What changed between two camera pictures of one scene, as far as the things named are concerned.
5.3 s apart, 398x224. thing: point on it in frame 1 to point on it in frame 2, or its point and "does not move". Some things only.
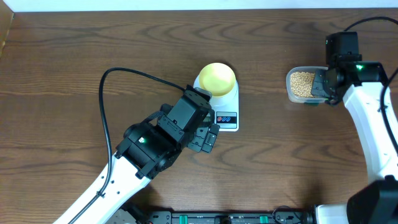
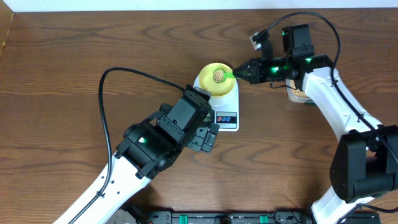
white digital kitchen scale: [226, 108] does not move
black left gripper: [201, 129] does not move
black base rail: [281, 214] does not move
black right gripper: [316, 88] to [255, 74]
